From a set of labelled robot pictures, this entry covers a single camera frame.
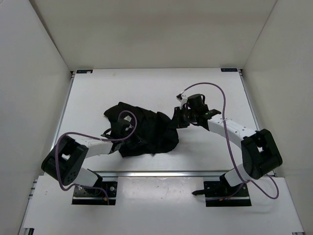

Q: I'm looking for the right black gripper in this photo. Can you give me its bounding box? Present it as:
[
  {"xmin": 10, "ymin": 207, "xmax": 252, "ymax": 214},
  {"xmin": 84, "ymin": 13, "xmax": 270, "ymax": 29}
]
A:
[{"xmin": 168, "ymin": 107, "xmax": 198, "ymax": 129}]

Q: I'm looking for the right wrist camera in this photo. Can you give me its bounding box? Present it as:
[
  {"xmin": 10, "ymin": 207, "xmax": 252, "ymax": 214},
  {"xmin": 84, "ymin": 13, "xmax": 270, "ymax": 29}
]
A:
[{"xmin": 176, "ymin": 92, "xmax": 188, "ymax": 109}]

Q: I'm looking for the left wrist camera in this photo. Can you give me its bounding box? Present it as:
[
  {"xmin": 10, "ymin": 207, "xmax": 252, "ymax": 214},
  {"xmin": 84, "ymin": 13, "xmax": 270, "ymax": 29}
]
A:
[{"xmin": 123, "ymin": 116, "xmax": 132, "ymax": 122}]

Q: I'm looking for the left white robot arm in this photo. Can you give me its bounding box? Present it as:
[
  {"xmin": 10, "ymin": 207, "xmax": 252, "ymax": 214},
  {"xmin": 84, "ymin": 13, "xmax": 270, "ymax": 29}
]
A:
[{"xmin": 41, "ymin": 113, "xmax": 137, "ymax": 195}]

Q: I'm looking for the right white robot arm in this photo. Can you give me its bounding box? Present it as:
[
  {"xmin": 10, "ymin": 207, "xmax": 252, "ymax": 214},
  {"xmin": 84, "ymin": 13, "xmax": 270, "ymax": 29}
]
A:
[{"xmin": 172, "ymin": 94, "xmax": 283, "ymax": 196}]

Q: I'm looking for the right blue corner label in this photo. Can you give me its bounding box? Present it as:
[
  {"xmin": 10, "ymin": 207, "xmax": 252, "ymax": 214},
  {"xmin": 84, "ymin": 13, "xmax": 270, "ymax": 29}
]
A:
[{"xmin": 221, "ymin": 68, "xmax": 238, "ymax": 72}]

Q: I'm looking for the black pleated skirt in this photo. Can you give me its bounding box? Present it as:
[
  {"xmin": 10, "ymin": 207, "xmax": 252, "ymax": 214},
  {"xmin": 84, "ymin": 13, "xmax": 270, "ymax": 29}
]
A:
[{"xmin": 104, "ymin": 102, "xmax": 179, "ymax": 158}]

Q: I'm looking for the left blue corner label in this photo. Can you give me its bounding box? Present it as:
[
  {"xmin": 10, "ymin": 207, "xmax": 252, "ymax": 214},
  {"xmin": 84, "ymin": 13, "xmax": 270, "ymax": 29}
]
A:
[{"xmin": 76, "ymin": 70, "xmax": 93, "ymax": 74}]

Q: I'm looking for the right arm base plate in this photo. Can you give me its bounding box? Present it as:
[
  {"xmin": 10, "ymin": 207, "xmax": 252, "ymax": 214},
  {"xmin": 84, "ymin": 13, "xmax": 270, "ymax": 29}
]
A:
[{"xmin": 192, "ymin": 180, "xmax": 252, "ymax": 207}]

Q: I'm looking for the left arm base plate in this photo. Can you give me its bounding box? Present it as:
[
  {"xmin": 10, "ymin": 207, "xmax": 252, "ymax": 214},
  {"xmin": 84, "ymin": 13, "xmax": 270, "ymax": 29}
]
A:
[{"xmin": 72, "ymin": 181, "xmax": 118, "ymax": 206}]

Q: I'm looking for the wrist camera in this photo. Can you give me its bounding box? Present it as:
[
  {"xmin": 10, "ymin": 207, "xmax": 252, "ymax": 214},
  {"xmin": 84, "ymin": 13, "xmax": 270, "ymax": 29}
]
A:
[
  {"xmin": 176, "ymin": 92, "xmax": 188, "ymax": 109},
  {"xmin": 123, "ymin": 116, "xmax": 132, "ymax": 122}
]

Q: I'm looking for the aluminium table edge rail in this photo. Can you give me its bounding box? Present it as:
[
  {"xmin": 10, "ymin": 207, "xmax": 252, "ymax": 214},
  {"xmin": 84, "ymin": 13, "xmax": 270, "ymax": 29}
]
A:
[{"xmin": 96, "ymin": 171, "xmax": 226, "ymax": 177}]

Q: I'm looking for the blue corner label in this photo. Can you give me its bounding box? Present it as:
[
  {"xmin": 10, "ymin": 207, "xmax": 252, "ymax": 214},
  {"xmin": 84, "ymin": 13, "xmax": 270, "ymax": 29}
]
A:
[
  {"xmin": 221, "ymin": 68, "xmax": 238, "ymax": 72},
  {"xmin": 76, "ymin": 70, "xmax": 93, "ymax": 74}
]

